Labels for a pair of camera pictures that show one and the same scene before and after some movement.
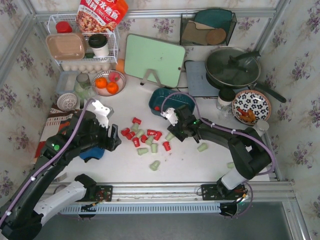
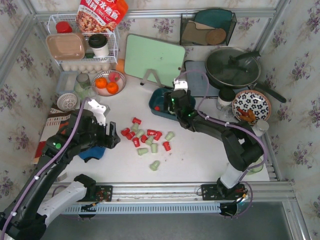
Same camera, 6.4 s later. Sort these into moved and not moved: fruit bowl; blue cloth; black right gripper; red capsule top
Moved: black right gripper
Not moved: blue cloth; red capsule top; fruit bowl
